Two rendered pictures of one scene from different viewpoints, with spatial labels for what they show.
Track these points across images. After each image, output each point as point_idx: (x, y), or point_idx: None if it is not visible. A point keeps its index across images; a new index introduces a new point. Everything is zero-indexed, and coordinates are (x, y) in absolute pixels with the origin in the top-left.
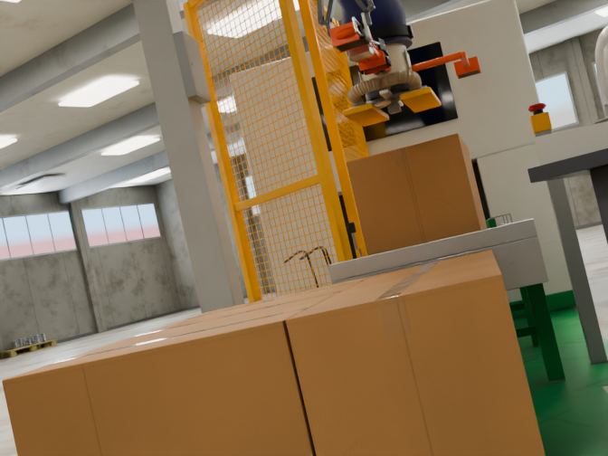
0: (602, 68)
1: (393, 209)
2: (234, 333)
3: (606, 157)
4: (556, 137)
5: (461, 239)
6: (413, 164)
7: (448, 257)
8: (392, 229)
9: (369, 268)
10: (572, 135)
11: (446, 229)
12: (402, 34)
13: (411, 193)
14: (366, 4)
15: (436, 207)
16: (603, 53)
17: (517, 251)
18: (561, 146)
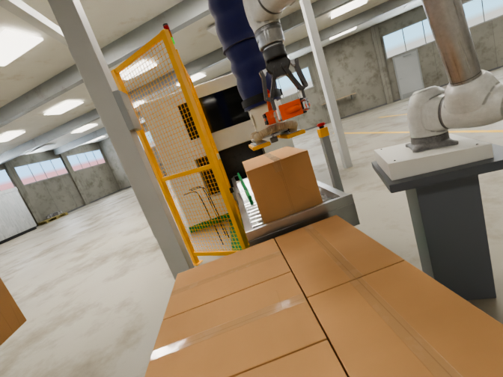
0: (418, 117)
1: (275, 194)
2: None
3: (444, 178)
4: (403, 164)
5: (316, 209)
6: (284, 169)
7: (310, 219)
8: (275, 206)
9: (269, 231)
10: (414, 162)
11: (305, 202)
12: (278, 95)
13: (284, 185)
14: (257, 75)
15: (299, 191)
16: (421, 108)
17: (344, 211)
18: (406, 169)
